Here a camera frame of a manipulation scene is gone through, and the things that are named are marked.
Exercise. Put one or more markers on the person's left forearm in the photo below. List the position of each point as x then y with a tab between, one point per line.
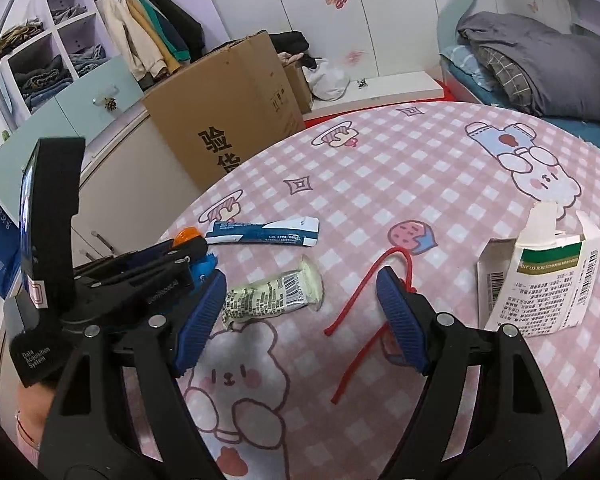
32	402

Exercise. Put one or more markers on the blue folded jeans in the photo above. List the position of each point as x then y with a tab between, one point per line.
87	60

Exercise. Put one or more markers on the cream hanging jacket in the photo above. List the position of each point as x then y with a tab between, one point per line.
130	35

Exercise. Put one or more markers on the orange bottle cap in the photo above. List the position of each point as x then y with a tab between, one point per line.
187	235

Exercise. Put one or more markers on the white plastic bag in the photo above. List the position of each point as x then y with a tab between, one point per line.
330	80

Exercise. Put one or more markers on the white wardrobe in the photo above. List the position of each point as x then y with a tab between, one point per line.
380	20

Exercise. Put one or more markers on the blue checked pillow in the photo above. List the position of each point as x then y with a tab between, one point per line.
462	62

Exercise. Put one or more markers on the teal bedsheet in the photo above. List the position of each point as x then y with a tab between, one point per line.
595	135

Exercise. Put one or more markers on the pinecone drawer knob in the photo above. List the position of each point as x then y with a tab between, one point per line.
111	104

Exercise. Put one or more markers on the black hanging garment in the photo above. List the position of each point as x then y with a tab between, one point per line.
185	20

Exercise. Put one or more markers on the teal hanging garment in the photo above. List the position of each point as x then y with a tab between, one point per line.
172	40

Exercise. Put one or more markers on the blue white sachet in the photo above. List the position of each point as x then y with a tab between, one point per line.
262	232

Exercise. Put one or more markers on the mustard hanging garment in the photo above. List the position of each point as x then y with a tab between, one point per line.
152	30

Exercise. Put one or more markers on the pale teal drawer unit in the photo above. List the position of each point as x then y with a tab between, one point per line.
95	85

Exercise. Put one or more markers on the blue paper bag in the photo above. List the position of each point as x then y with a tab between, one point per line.
0	250

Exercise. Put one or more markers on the small brown cardboard box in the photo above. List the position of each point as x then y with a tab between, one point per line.
297	87

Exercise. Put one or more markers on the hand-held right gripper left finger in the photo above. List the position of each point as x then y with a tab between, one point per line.
200	320

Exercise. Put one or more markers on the small pale butterfly sticker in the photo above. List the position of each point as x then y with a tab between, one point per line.
532	6

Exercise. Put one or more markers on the white carton with green stripe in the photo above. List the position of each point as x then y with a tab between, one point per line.
535	285

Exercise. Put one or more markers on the pale green wrapper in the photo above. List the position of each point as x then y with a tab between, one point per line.
275	295

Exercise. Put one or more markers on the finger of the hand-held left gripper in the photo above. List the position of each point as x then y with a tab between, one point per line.
150	290
180	247

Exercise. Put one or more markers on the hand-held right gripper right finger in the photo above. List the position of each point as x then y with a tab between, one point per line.
402	320

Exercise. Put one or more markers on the faded pink sticker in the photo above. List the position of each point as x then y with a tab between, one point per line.
355	56

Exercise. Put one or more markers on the pink checked blanket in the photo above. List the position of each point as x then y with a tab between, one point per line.
405	185

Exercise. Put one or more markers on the dark folded jeans stack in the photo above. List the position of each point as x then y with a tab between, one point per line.
42	80

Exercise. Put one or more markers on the tall brown cardboard box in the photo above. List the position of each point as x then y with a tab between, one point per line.
220	120

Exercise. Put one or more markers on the small black clip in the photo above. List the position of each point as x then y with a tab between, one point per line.
361	82

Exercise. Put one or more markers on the grey duvet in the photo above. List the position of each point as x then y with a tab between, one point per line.
555	60

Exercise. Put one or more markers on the white cubby shelf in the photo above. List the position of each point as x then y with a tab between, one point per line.
45	35

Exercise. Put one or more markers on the grey folded clothes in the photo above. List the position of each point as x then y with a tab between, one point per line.
69	14

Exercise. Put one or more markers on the olive folded cloth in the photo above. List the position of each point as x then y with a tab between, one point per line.
17	37

